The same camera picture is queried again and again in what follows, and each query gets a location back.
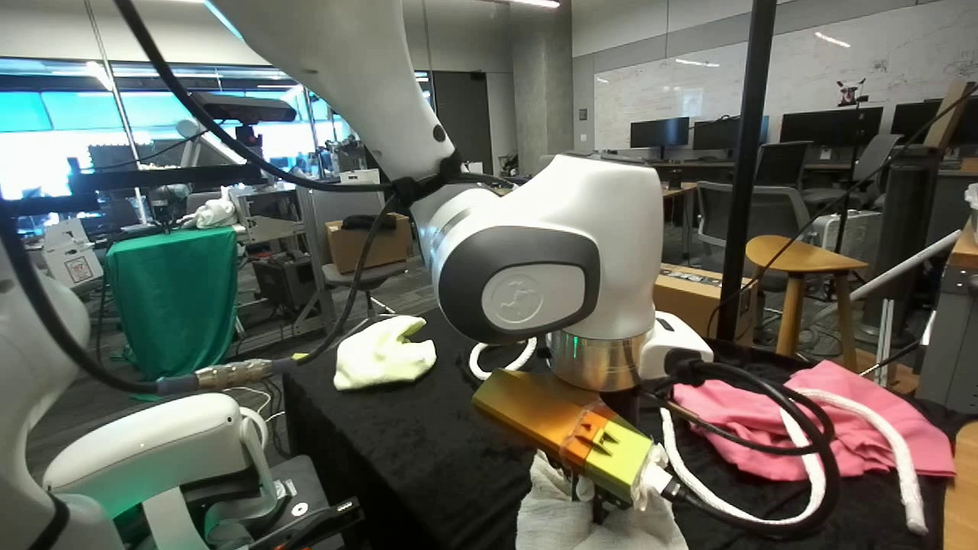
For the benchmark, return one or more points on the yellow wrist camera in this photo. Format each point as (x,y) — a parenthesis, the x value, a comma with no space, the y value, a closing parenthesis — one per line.
(565,424)

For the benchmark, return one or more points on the cardboard box on chair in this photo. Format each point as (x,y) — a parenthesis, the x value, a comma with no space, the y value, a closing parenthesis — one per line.
(354,247)

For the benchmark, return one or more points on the white towel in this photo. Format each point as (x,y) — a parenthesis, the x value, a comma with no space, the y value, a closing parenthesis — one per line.
(562,515)

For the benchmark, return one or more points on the round wooden stool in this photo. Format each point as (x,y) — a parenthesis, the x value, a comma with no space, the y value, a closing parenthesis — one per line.
(799,261)

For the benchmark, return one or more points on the cardboard box on floor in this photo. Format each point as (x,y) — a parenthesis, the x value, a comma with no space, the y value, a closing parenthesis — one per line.
(693,297)

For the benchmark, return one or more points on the green draped cloth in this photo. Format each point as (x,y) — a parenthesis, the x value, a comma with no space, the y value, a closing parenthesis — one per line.
(174,297)

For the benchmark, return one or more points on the pale yellow cloth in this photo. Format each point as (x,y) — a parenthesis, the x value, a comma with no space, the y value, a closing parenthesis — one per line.
(382,353)

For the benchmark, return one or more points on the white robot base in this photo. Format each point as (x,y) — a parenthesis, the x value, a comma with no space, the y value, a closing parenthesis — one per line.
(192,475)

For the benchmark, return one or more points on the black vertical pole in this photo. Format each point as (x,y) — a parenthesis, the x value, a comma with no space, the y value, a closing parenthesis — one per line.
(744,169)

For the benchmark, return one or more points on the black table cloth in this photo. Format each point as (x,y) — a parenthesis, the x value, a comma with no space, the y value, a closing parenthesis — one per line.
(436,475)

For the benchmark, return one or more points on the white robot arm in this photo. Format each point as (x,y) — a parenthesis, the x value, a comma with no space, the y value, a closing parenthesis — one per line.
(546,257)

